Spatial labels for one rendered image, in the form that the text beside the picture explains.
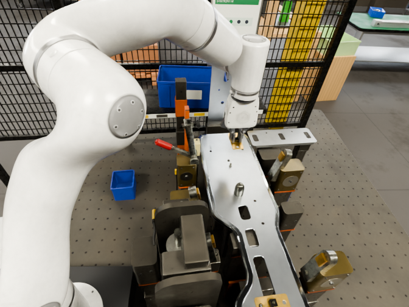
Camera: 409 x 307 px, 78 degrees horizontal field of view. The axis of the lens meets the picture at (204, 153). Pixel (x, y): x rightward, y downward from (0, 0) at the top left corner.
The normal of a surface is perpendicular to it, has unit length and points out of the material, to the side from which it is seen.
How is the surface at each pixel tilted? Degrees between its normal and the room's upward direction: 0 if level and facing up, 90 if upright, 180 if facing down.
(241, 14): 90
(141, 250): 0
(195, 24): 98
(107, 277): 4
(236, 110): 89
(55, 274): 76
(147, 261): 0
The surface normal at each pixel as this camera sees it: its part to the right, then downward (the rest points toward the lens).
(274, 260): 0.05, -0.73
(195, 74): 0.04, 0.69
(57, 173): 0.36, 0.68
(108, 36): -0.14, 0.95
